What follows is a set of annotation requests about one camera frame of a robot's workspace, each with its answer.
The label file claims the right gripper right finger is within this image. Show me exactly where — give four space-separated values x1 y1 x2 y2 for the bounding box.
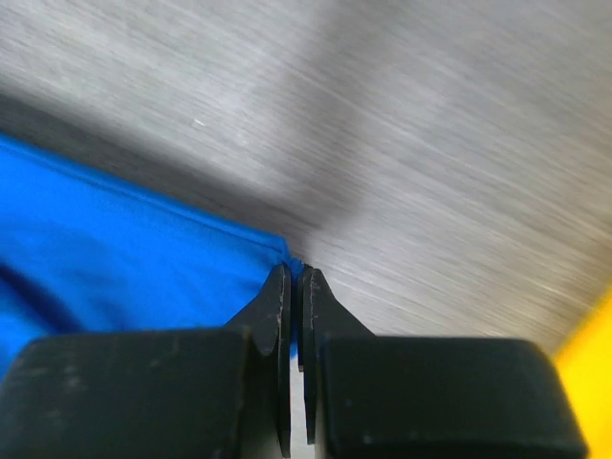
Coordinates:
297 268 587 458

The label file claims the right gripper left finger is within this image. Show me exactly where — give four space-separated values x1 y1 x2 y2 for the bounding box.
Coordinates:
1 264 292 458

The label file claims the blue printed t shirt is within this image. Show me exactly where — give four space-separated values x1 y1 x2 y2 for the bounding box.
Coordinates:
1 137 303 369

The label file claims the yellow plastic tray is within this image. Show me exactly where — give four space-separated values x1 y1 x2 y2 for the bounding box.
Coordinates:
555 290 612 458

